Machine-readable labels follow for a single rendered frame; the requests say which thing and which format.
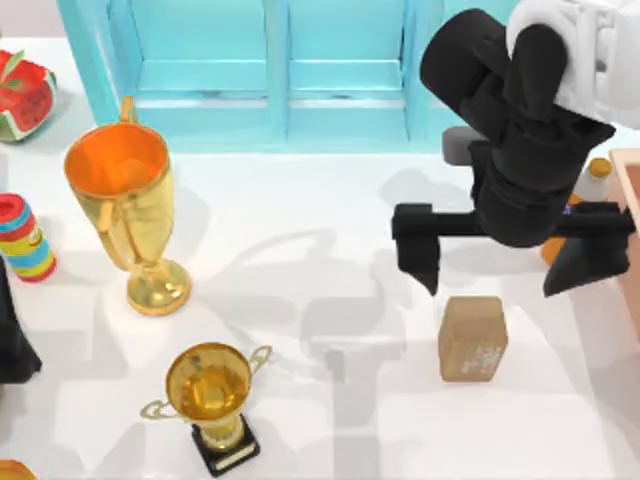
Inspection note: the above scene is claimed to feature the red and green watermelon piece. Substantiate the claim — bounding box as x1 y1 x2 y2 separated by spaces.
0 49 58 144

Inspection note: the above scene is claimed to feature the light blue rack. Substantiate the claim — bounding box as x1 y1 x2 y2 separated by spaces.
55 0 452 154

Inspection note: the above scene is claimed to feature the shallow salmon-coloured box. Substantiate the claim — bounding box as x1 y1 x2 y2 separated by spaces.
609 146 640 322

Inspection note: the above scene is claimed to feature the small gold trophy black base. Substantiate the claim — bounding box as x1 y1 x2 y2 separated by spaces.
139 341 274 478

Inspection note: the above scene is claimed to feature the grey rounded box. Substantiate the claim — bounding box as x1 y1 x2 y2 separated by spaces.
441 125 482 167

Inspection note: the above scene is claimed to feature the red blue yellow striped can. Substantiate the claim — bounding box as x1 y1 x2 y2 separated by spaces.
0 192 58 283

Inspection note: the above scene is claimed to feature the large gold trophy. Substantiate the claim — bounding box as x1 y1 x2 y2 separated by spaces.
63 95 193 317

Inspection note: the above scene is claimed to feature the white and orange bottle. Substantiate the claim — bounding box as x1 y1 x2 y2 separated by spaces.
541 156 613 267

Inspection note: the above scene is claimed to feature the flat orange rounded object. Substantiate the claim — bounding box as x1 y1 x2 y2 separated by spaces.
0 459 39 480

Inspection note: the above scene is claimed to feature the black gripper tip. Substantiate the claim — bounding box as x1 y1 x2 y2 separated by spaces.
0 253 44 387

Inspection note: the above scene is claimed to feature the brown cardboard box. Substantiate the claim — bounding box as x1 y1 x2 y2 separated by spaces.
437 295 509 384

